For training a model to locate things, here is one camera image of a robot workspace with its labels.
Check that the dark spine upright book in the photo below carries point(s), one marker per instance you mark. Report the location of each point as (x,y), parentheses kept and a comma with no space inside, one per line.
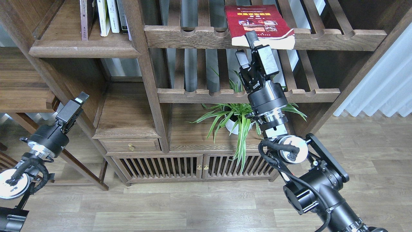
(122,17)

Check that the spider plant in white pot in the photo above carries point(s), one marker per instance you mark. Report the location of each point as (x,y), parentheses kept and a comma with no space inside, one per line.
(233,117)

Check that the wooden side furniture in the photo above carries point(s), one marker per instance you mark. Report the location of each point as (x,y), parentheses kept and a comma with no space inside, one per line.
(22,90)

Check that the dark wooden bookshelf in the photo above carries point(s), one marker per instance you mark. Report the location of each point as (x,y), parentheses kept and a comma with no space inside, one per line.
(145,91)

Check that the white spine upright book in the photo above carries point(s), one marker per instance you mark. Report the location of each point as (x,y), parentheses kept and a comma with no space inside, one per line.
(113,16)

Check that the brass drawer knob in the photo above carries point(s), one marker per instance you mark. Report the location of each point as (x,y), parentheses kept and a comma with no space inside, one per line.
(131,147)

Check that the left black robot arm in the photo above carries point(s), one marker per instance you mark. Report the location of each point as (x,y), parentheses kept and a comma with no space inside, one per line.
(31,174)

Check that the red cover book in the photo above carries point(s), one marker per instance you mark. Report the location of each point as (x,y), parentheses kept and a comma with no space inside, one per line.
(265,20)

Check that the white curtain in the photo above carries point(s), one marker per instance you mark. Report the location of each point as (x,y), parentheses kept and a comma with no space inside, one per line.
(388,85)

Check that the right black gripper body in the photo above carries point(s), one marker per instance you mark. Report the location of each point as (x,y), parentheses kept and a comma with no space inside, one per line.
(265,97)

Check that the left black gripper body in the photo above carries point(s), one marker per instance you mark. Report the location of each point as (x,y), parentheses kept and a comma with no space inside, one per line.
(48,140)

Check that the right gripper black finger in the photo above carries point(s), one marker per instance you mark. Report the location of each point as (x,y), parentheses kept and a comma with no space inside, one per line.
(262,56)

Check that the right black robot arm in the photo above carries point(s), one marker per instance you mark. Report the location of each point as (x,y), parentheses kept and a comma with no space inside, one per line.
(313,177)

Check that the dark maroon book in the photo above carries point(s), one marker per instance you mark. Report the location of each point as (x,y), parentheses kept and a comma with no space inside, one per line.
(87,12)

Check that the pale purple upright book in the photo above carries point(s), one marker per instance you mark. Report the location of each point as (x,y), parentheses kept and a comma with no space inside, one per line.
(128,30)

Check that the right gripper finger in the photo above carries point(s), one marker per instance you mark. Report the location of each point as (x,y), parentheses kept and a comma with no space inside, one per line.
(246,71)

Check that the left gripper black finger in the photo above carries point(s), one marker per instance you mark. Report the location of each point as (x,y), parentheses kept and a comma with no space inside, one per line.
(66,118)

